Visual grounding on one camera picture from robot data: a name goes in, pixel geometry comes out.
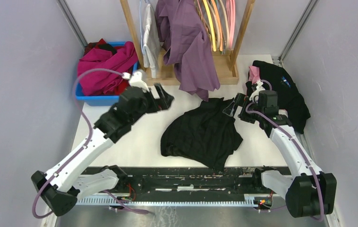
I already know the blue plastic bin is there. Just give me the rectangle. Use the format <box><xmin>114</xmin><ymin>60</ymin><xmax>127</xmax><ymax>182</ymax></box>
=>
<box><xmin>75</xmin><ymin>41</ymin><xmax>139</xmax><ymax>107</ymax></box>

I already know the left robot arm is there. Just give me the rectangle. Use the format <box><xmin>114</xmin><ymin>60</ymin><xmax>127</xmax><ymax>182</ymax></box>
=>
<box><xmin>31</xmin><ymin>83</ymin><xmax>174</xmax><ymax>219</ymax></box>

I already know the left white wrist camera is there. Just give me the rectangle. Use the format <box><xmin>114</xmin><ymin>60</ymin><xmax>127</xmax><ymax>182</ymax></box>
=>
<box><xmin>121</xmin><ymin>70</ymin><xmax>150</xmax><ymax>93</ymax></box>

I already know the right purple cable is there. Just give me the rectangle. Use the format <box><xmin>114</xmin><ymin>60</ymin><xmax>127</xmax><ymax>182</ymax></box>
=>
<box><xmin>245</xmin><ymin>79</ymin><xmax>325</xmax><ymax>222</ymax></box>

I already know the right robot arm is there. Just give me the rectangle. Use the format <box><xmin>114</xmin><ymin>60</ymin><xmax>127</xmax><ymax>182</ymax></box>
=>
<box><xmin>223</xmin><ymin>90</ymin><xmax>337</xmax><ymax>221</ymax></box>

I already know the yellow hanger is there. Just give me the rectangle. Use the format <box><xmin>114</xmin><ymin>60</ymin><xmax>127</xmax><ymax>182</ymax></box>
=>
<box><xmin>203</xmin><ymin>0</ymin><xmax>217</xmax><ymax>52</ymax></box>

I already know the purple cable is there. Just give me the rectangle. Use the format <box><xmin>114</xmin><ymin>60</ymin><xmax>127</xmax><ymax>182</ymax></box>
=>
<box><xmin>32</xmin><ymin>68</ymin><xmax>152</xmax><ymax>219</ymax></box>
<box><xmin>245</xmin><ymin>79</ymin><xmax>325</xmax><ymax>222</ymax></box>

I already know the pink garment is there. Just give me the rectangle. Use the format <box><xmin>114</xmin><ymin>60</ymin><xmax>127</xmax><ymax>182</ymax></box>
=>
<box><xmin>248</xmin><ymin>66</ymin><xmax>261</xmax><ymax>84</ymax></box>

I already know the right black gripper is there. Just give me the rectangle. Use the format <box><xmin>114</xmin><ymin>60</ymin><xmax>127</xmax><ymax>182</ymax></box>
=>
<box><xmin>223</xmin><ymin>92</ymin><xmax>264</xmax><ymax>124</ymax></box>

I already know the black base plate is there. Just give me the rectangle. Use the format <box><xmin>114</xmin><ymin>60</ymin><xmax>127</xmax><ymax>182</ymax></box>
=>
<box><xmin>82</xmin><ymin>166</ymin><xmax>289</xmax><ymax>203</ymax></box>

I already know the black garment pile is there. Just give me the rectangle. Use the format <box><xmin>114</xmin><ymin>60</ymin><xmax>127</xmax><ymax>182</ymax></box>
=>
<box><xmin>252</xmin><ymin>60</ymin><xmax>311</xmax><ymax>134</ymax></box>

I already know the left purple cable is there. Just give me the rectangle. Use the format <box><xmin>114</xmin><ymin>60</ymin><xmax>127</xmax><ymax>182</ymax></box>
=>
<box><xmin>32</xmin><ymin>68</ymin><xmax>152</xmax><ymax>219</ymax></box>

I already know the purple garment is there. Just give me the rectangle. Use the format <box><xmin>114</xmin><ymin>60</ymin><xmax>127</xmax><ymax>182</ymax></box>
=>
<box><xmin>155</xmin><ymin>0</ymin><xmax>220</xmax><ymax>101</ymax></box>

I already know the white skirt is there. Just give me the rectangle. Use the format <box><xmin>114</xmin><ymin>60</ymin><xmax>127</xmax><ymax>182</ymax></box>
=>
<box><xmin>140</xmin><ymin>0</ymin><xmax>161</xmax><ymax>79</ymax></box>

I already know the wooden hanger rack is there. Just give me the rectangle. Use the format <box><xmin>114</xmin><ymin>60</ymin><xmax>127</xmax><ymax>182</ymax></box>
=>
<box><xmin>121</xmin><ymin>0</ymin><xmax>254</xmax><ymax>93</ymax></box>

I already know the pink hanger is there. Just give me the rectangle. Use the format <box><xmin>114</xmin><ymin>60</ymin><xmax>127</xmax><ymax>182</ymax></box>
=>
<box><xmin>226</xmin><ymin>0</ymin><xmax>236</xmax><ymax>49</ymax></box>

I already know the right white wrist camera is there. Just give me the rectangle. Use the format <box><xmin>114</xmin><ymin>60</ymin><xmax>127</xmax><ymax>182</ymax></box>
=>
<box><xmin>249</xmin><ymin>80</ymin><xmax>265</xmax><ymax>102</ymax></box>

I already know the orange hanger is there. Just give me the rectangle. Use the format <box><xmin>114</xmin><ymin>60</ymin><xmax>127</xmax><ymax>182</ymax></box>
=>
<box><xmin>210</xmin><ymin>0</ymin><xmax>223</xmax><ymax>54</ymax></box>

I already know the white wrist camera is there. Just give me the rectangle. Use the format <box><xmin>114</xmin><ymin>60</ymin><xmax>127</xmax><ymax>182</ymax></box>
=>
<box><xmin>121</xmin><ymin>70</ymin><xmax>150</xmax><ymax>93</ymax></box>
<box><xmin>249</xmin><ymin>80</ymin><xmax>265</xmax><ymax>102</ymax></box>

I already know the magenta garment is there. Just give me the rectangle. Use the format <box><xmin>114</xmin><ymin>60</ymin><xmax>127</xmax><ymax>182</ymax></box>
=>
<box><xmin>77</xmin><ymin>41</ymin><xmax>139</xmax><ymax>96</ymax></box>

